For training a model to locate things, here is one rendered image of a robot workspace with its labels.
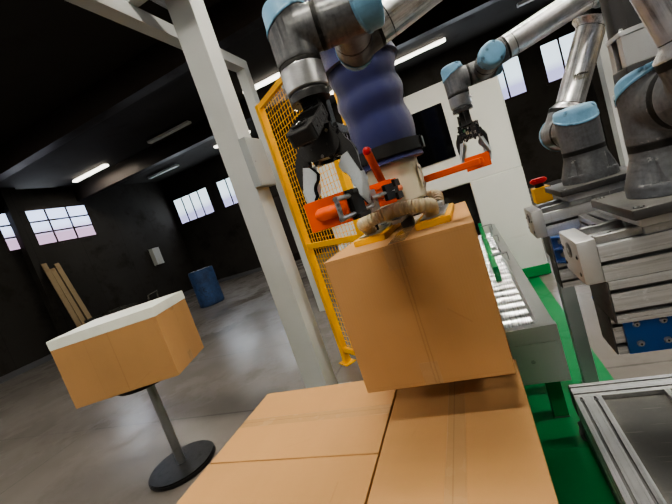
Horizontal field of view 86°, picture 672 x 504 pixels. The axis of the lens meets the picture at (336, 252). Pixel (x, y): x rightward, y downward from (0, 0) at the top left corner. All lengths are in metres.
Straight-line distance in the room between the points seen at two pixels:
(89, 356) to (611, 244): 2.31
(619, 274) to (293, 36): 0.73
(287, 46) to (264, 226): 1.71
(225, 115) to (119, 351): 1.45
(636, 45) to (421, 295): 0.75
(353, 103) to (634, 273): 0.80
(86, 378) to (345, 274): 1.80
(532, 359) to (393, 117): 0.94
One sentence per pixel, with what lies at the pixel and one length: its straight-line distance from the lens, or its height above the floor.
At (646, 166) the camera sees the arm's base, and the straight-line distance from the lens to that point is 0.89.
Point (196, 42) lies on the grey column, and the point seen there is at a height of 2.37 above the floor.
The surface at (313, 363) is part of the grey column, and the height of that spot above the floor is 0.30.
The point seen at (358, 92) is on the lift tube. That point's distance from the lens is 1.16.
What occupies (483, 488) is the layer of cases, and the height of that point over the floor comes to 0.54.
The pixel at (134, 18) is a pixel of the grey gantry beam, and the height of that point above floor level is 3.10.
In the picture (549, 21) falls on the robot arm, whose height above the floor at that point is 1.52.
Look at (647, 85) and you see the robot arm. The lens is 0.87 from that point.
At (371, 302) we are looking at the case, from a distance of 0.99.
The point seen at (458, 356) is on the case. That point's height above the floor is 0.74.
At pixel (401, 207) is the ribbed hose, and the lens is 1.02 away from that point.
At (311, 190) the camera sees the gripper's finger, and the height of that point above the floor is 1.25.
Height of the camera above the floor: 1.21
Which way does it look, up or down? 7 degrees down
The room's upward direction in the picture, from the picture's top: 19 degrees counter-clockwise
